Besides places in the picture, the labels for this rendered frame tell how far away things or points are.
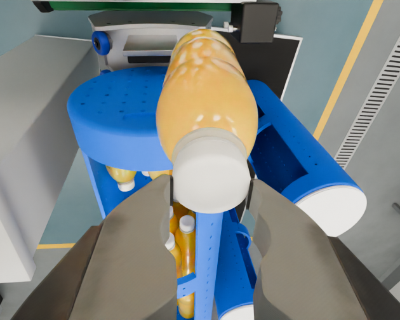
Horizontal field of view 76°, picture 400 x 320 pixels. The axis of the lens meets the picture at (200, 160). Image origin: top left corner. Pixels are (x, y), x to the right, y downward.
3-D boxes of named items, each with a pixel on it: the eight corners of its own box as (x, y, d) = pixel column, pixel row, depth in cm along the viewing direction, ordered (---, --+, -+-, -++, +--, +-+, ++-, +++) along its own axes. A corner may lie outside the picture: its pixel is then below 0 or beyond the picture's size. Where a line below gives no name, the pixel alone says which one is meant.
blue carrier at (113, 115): (138, 279, 107) (132, 362, 85) (87, 65, 54) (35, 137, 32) (206, 272, 110) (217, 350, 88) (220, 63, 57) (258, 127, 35)
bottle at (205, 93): (218, 14, 26) (247, 78, 11) (243, 76, 30) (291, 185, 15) (159, 48, 28) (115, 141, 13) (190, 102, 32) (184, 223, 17)
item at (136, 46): (129, 47, 55) (124, 65, 45) (128, 34, 54) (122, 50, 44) (176, 46, 56) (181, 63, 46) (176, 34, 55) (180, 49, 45)
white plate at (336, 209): (376, 178, 75) (374, 176, 76) (284, 199, 75) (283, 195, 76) (357, 234, 92) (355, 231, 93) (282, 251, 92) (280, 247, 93)
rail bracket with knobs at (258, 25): (220, 33, 58) (230, 44, 50) (221, -5, 54) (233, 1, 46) (261, 32, 60) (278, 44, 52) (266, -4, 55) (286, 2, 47)
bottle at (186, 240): (191, 281, 72) (192, 242, 61) (171, 269, 75) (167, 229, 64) (204, 261, 77) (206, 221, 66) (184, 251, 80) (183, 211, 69)
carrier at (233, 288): (217, 209, 208) (240, 187, 196) (247, 331, 139) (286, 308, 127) (189, 197, 195) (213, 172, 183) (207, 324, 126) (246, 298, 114)
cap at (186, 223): (189, 234, 63) (189, 230, 62) (176, 228, 65) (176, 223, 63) (197, 223, 66) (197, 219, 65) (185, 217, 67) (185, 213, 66)
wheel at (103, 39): (103, 58, 50) (113, 56, 51) (98, 33, 48) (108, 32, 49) (93, 53, 53) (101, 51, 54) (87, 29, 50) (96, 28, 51)
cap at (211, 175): (228, 120, 12) (232, 140, 11) (255, 174, 15) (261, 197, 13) (160, 150, 14) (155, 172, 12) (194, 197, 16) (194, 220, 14)
